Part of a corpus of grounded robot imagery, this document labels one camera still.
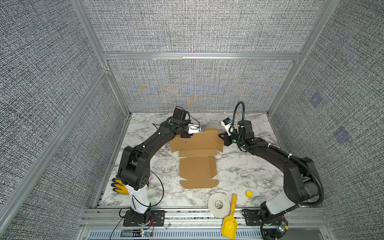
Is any brown cardboard box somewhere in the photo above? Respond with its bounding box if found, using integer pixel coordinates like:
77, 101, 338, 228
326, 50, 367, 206
170, 128, 224, 189

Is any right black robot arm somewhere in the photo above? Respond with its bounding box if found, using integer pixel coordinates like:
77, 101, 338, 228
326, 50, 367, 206
219, 118, 325, 222

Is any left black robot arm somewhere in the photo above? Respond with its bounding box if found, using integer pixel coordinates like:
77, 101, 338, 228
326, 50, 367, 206
117, 106, 191, 223

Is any small yellow bottle cap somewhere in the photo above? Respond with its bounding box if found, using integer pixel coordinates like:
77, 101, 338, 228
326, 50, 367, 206
246, 191, 253, 198

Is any white tape roll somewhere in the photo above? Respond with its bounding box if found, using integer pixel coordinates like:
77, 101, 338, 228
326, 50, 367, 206
208, 193, 231, 219

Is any yellow work glove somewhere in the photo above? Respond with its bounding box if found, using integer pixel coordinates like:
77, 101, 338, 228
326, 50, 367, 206
111, 178, 129, 195

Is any yellow plastic toy shovel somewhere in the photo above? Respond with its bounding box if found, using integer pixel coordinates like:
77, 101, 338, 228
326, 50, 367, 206
221, 194, 238, 240

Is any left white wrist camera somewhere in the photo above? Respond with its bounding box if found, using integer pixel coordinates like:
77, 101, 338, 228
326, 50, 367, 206
188, 124, 205, 135

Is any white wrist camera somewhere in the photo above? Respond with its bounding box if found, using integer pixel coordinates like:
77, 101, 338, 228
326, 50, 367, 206
221, 118, 235, 136
188, 124, 205, 135

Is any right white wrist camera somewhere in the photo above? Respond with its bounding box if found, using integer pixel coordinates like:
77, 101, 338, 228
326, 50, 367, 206
221, 118, 235, 136

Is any right black cable conduit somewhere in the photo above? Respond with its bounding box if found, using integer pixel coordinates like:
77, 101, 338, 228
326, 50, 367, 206
232, 101, 325, 208

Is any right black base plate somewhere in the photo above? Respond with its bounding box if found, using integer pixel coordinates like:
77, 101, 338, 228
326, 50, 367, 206
241, 209, 288, 229

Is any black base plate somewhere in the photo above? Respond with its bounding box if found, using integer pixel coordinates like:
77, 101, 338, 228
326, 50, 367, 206
241, 209, 288, 229
123, 210, 166, 228

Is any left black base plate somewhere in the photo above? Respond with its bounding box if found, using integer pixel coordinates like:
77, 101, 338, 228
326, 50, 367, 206
123, 210, 166, 228

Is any aluminium front frame rail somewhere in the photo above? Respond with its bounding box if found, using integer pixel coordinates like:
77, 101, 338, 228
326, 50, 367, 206
75, 207, 337, 240

